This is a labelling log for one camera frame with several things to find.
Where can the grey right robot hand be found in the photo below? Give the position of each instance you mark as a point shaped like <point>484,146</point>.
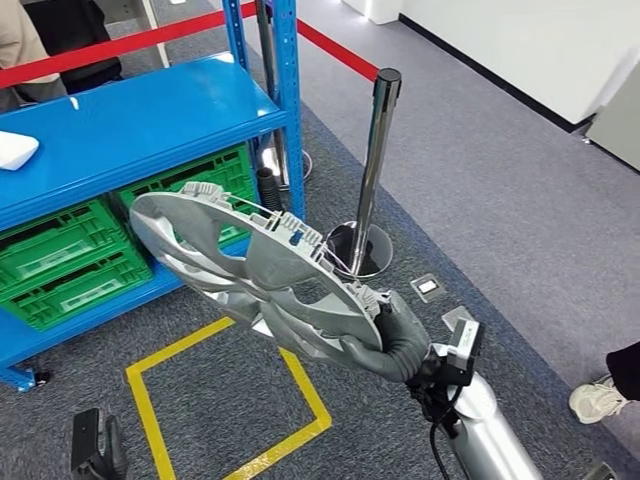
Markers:
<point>402,324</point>

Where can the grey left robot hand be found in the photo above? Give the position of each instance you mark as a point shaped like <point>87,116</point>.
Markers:
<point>116,450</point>

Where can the grey plastic wheel hubcap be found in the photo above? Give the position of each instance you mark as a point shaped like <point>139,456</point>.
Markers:
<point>280,258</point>

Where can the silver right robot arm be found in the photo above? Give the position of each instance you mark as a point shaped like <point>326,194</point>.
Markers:
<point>490,444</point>

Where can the blue metal shelf rack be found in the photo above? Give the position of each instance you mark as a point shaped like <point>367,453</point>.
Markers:
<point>125,126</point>

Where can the white curved plastic part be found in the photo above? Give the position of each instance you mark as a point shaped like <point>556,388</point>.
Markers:
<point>17,151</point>

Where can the steel floor socket box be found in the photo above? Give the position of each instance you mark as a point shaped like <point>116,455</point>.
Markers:
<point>427,287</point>
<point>599,472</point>

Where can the steel floor cover plate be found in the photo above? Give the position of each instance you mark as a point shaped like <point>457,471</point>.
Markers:
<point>455,316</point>

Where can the black ribbed rubber bellows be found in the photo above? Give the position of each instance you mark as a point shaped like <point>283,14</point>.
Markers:
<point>270,192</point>

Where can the red barrier belt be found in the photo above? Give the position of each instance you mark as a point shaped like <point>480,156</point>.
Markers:
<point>125,46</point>
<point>340,53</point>

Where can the grey cabinet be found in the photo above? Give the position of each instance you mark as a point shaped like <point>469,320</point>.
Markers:
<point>620,126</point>

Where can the black office chair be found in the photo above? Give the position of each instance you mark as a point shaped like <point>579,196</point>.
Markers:
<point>84,40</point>

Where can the white desk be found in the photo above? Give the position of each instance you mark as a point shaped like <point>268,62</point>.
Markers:
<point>155,40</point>

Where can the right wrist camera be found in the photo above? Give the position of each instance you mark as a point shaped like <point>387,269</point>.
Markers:
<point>465,344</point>

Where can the chrome stanchion post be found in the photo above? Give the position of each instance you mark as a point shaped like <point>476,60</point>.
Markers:
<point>375,152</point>
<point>265,40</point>

